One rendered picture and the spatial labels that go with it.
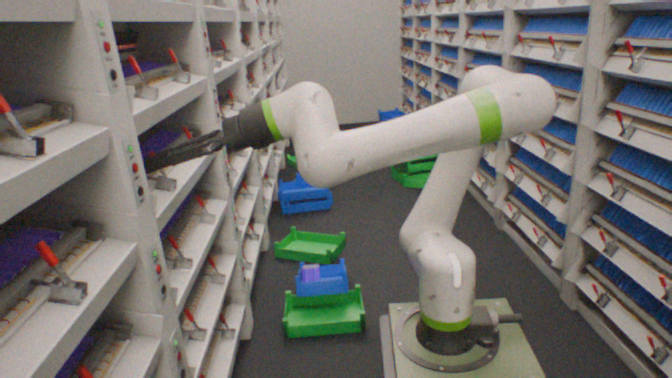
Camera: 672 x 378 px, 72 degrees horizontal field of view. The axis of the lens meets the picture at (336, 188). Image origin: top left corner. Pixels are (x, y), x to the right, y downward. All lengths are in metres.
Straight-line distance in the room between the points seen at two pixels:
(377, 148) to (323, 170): 0.11
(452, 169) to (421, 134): 0.26
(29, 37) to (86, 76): 0.09
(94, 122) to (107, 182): 0.10
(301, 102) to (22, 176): 0.53
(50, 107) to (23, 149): 0.17
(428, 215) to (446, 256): 0.16
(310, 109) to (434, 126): 0.25
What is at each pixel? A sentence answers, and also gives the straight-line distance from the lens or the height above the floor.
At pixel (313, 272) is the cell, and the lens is 2.01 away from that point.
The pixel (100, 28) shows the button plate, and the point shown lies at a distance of 0.84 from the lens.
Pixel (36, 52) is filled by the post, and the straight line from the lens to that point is 0.84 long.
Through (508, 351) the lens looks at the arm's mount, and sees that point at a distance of 1.22.
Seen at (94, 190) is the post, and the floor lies 0.85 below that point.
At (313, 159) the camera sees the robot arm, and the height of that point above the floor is 0.84.
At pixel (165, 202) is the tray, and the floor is 0.75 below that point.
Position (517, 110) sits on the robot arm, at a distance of 0.97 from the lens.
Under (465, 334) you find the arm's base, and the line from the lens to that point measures 1.18.
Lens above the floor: 1.08
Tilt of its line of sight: 20 degrees down
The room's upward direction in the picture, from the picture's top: 4 degrees counter-clockwise
